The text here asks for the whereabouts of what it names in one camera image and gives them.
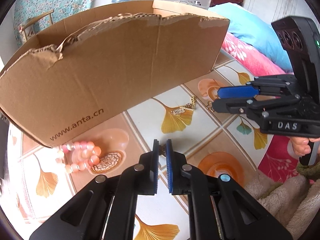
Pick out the brown cardboard box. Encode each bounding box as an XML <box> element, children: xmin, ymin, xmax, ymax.
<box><xmin>0</xmin><ymin>0</ymin><xmax>230</xmax><ymax>148</ymax></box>

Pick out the beige fleece clothing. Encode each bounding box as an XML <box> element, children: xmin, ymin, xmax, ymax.
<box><xmin>244</xmin><ymin>171</ymin><xmax>320</xmax><ymax>240</ymax></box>

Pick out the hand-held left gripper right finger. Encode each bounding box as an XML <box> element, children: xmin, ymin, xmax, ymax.
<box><xmin>166</xmin><ymin>139</ymin><xmax>293</xmax><ymax>240</ymax></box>

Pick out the light blue pillow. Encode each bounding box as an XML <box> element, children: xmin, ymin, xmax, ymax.
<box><xmin>207</xmin><ymin>2</ymin><xmax>294</xmax><ymax>73</ymax></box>

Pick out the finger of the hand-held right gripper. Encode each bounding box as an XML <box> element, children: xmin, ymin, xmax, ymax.
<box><xmin>217</xmin><ymin>74</ymin><xmax>298</xmax><ymax>99</ymax></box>
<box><xmin>212</xmin><ymin>94</ymin><xmax>300</xmax><ymax>128</ymax></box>

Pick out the wooden chair with black seat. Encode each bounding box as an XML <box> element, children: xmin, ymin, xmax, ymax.
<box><xmin>20</xmin><ymin>9</ymin><xmax>55</xmax><ymax>42</ymax></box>

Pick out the person's right hand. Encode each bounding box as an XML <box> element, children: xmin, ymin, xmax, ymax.
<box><xmin>290</xmin><ymin>136</ymin><xmax>312</xmax><ymax>158</ymax></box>

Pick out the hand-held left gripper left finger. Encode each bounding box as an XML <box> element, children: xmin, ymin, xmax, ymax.
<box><xmin>29</xmin><ymin>139</ymin><xmax>160</xmax><ymax>240</ymax></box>

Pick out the pink bead bracelet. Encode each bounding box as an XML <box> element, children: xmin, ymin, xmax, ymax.
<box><xmin>55</xmin><ymin>141</ymin><xmax>102</xmax><ymax>174</ymax></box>

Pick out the pink floral blanket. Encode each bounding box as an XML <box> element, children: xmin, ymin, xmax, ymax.
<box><xmin>220</xmin><ymin>31</ymin><xmax>307</xmax><ymax>184</ymax></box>

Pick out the gold bracelet with abacus charm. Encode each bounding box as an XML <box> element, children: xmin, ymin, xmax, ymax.
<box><xmin>171</xmin><ymin>96</ymin><xmax>197</xmax><ymax>115</ymax></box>

